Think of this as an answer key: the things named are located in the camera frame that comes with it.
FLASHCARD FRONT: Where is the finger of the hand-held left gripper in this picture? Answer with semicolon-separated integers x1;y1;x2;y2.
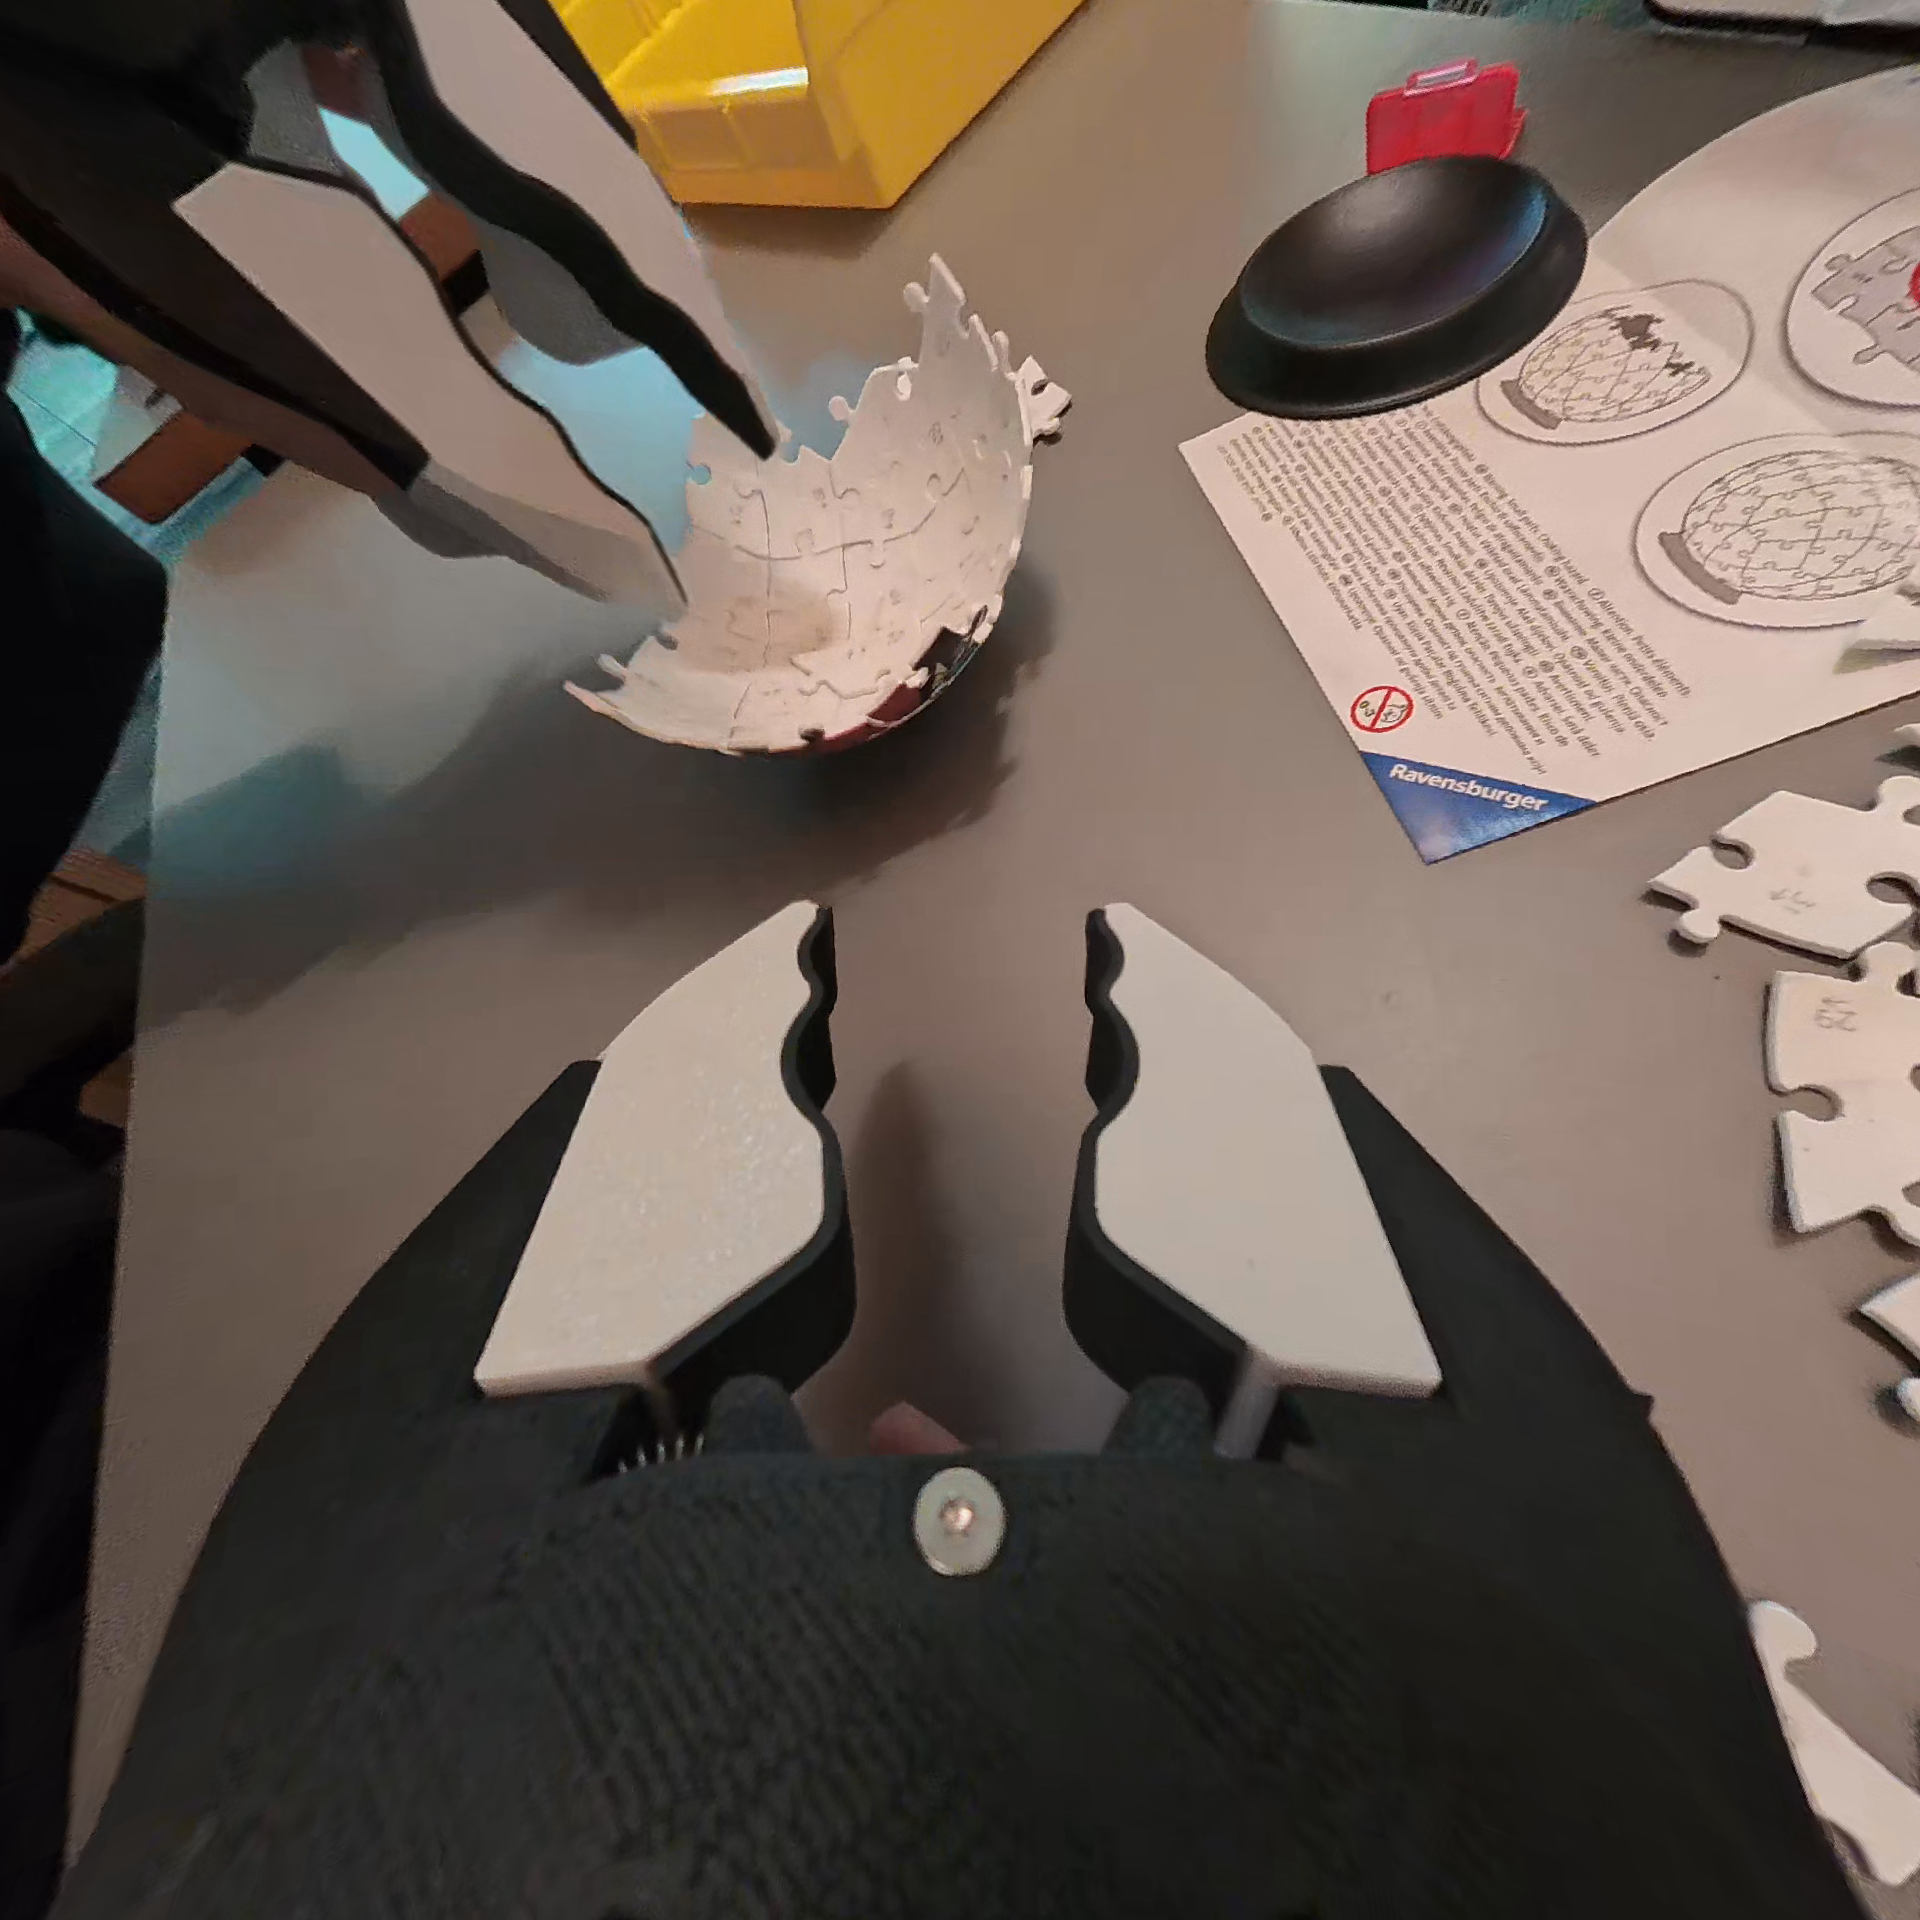
365;0;784;461
169;160;696;609

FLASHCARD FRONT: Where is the black round puzzle stand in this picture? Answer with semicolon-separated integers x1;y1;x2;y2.
1206;153;1587;423

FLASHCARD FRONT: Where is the half-built white puzzle ball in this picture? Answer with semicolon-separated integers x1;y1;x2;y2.
564;252;1075;754

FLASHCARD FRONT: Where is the small red plastic case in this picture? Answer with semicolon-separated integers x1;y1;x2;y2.
1366;60;1528;184

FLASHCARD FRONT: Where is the yellow plastic bin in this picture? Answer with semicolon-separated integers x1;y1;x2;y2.
547;0;1085;209

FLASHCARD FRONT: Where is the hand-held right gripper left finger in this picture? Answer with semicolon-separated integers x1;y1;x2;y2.
473;899;859;1478

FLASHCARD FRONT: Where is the white paper instruction sheet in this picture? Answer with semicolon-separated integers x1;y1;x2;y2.
1176;66;1920;870

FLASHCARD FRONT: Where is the pile of loose puzzle pieces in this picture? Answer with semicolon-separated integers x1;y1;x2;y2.
1645;584;1920;1896

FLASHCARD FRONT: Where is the person's dark clothing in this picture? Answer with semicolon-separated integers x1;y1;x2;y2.
0;300;171;1920

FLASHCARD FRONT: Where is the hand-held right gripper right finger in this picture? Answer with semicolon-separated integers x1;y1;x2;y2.
1062;899;1446;1461

